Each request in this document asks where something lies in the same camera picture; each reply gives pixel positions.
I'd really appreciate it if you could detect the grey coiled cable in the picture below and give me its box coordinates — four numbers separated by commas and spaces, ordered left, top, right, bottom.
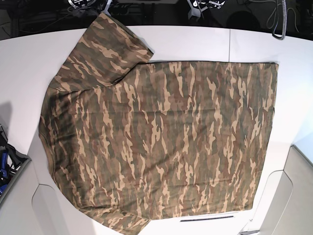
268, 0, 299, 39

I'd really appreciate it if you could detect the camouflage T-shirt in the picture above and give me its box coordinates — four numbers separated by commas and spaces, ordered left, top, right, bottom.
39, 13, 278, 235

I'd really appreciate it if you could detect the blue and black clutter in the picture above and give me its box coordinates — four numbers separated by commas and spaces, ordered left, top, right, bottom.
0, 125, 26, 195

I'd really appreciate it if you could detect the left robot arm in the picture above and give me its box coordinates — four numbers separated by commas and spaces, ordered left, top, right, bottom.
187, 0, 226, 19

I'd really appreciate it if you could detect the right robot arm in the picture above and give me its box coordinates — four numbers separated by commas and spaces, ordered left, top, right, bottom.
66, 0, 112, 17

